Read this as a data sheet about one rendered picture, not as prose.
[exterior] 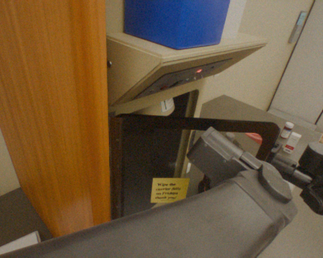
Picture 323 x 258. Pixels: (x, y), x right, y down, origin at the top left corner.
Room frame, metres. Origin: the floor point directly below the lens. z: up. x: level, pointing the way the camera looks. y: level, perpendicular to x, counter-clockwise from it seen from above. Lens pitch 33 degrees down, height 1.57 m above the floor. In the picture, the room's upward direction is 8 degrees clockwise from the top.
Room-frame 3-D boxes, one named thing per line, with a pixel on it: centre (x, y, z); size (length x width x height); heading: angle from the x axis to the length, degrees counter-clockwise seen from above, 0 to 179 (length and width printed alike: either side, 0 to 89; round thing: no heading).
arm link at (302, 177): (0.44, -0.38, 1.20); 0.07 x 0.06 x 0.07; 51
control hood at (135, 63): (0.39, -0.04, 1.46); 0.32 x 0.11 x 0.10; 142
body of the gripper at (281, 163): (0.48, -0.33, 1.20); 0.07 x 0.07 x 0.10; 51
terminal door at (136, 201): (0.33, -0.06, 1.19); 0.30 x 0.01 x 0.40; 100
